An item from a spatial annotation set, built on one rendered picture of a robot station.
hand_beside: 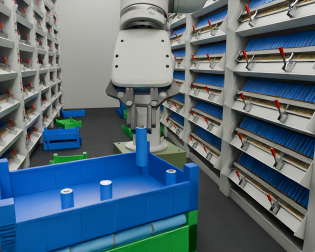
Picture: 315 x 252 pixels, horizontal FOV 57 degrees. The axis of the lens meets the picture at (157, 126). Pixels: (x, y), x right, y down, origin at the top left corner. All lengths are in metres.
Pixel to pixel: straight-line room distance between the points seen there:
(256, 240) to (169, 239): 0.89
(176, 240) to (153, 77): 0.28
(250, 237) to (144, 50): 1.06
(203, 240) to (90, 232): 0.92
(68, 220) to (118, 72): 0.23
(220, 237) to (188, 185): 0.88
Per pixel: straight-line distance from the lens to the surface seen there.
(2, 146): 1.78
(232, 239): 1.36
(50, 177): 0.61
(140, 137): 0.46
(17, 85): 2.15
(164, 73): 0.48
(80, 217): 0.43
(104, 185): 0.45
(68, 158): 1.98
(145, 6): 0.51
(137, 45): 0.49
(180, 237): 0.53
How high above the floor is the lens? 0.73
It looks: 12 degrees down
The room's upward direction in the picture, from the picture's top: straight up
